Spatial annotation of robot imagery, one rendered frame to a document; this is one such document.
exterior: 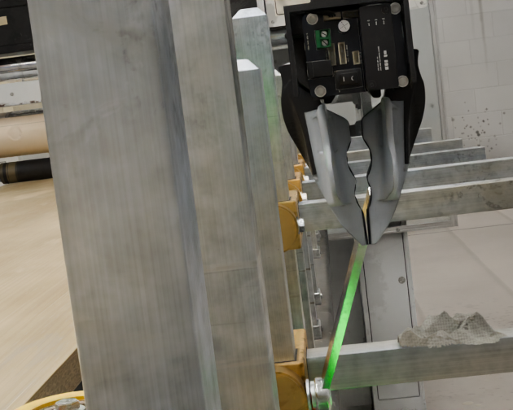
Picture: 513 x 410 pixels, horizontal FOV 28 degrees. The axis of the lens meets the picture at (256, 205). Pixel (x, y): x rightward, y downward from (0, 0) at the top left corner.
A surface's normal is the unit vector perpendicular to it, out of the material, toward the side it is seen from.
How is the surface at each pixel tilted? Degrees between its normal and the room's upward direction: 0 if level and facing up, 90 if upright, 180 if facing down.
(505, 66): 90
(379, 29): 90
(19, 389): 0
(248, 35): 90
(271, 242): 90
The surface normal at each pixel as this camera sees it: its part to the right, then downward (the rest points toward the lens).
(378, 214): -0.06, 0.11
